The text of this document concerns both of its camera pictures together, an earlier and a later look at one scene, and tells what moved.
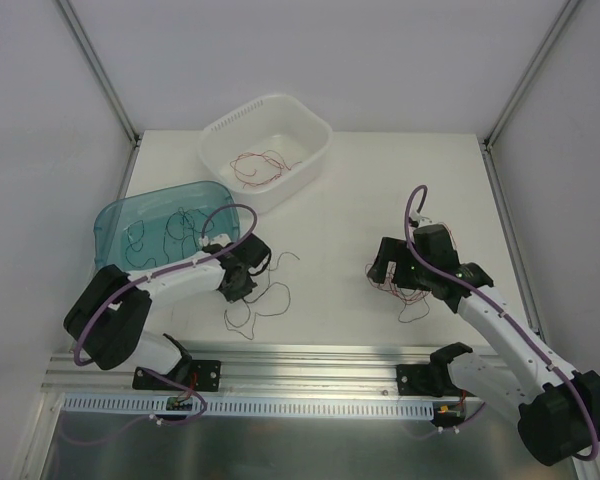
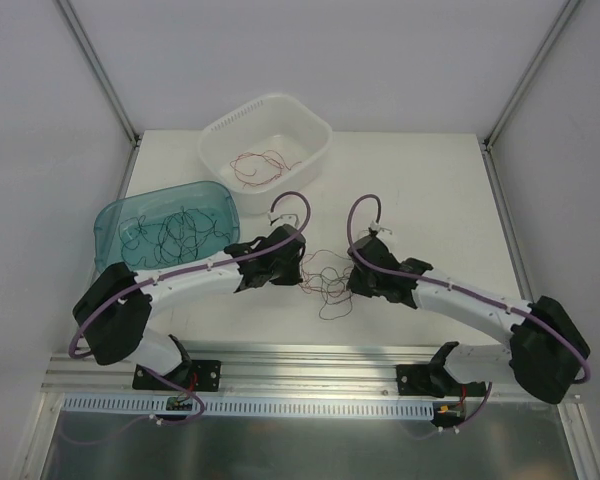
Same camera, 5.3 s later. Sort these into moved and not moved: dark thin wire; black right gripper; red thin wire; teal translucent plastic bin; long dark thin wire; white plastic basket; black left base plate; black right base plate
Moved: dark thin wire; long dark thin wire; black right gripper
Not moved: black left base plate; teal translucent plastic bin; black right base plate; white plastic basket; red thin wire
